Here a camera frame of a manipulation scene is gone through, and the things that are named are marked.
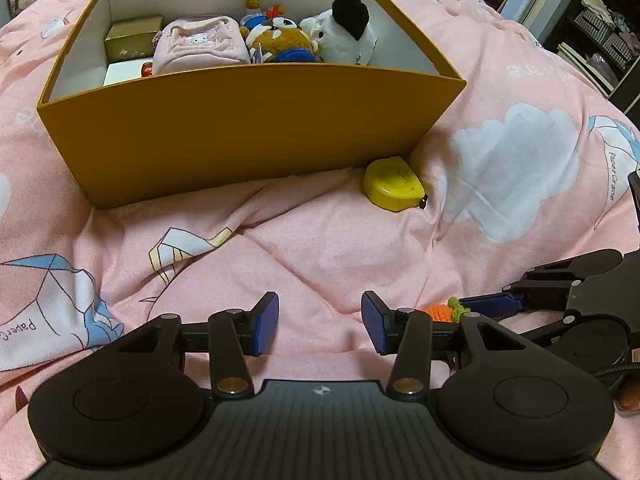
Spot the orange crochet carrot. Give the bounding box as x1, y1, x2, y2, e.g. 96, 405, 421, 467
422, 297, 470, 323

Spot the pink zippered pouch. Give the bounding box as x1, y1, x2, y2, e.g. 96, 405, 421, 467
152, 15, 250, 75

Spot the person's right hand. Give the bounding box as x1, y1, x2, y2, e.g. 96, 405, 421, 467
614, 373, 640, 416

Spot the pink cloud-print duvet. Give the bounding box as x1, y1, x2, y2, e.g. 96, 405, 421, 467
0, 0, 640, 480

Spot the yellow tape measure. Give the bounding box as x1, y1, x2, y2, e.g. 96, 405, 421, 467
362, 156, 427, 212

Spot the orange cardboard storage box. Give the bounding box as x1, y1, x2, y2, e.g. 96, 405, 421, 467
37, 0, 465, 209

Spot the black shelf with items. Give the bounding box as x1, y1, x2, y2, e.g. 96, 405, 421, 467
544, 0, 639, 124

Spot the small red object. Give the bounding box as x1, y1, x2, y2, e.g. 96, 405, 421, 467
141, 62, 153, 77

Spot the white flat box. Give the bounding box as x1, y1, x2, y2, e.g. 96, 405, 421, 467
103, 58, 152, 87

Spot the brown bear plush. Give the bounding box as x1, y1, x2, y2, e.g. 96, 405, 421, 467
240, 16, 318, 64

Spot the white black-eared plush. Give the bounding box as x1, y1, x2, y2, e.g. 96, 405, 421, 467
299, 0, 378, 66

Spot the gold small box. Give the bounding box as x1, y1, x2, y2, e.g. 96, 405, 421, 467
104, 15, 163, 63

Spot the small toy figure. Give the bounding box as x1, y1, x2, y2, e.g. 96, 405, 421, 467
240, 0, 284, 30

